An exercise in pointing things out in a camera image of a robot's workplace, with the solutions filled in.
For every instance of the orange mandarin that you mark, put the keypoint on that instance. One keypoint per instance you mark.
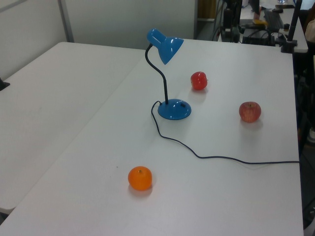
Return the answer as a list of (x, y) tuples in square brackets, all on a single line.
[(139, 178)]

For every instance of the yellow flat object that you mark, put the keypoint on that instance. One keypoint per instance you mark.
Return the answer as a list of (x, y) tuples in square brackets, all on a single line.
[(259, 22)]

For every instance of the blue desk lamp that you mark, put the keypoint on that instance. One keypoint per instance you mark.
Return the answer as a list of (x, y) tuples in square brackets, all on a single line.
[(174, 110)]

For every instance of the glossy red apple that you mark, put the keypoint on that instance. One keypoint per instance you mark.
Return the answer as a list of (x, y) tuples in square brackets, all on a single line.
[(198, 81)]

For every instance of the black keyboard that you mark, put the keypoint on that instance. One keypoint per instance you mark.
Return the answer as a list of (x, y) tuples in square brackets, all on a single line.
[(273, 19)]

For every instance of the small black round knob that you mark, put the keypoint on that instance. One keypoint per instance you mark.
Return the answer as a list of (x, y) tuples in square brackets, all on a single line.
[(286, 26)]

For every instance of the dark equipment stand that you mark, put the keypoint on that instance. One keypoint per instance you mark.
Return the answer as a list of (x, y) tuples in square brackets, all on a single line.
[(230, 22)]

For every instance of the black electronics box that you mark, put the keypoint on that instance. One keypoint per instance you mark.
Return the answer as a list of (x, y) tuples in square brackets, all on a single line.
[(257, 38)]

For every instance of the black clamp bracket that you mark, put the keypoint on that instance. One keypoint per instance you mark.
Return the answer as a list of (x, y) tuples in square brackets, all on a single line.
[(3, 85)]

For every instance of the black pole with table clamp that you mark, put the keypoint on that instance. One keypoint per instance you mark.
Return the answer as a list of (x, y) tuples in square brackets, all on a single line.
[(292, 29)]

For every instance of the pale pink-red apple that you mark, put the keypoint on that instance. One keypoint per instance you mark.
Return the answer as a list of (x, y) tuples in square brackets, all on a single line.
[(249, 112)]

